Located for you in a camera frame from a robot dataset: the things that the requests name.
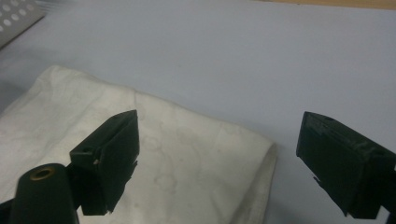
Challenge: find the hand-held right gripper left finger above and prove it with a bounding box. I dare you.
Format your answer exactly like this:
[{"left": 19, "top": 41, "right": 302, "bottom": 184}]
[{"left": 68, "top": 109, "right": 140, "bottom": 217}]

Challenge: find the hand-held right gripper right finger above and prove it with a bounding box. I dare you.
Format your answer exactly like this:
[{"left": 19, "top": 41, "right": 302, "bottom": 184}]
[{"left": 295, "top": 111, "right": 396, "bottom": 220}]

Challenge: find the white baby romper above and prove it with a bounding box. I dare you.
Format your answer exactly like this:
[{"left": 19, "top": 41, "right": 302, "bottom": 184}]
[{"left": 0, "top": 64, "right": 278, "bottom": 224}]

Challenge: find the white perforated plastic basket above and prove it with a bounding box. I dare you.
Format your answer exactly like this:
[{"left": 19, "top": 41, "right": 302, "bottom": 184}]
[{"left": 0, "top": 0, "right": 48, "bottom": 50}]

